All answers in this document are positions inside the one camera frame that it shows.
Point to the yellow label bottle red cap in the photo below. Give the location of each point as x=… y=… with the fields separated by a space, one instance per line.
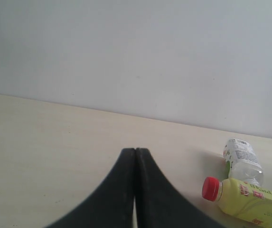
x=240 y=199

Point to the clear bottle white text label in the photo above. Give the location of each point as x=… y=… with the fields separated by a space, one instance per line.
x=241 y=162

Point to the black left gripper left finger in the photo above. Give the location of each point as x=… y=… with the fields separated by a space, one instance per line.
x=111 y=204

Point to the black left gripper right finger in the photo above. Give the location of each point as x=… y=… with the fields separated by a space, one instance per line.
x=158 y=204

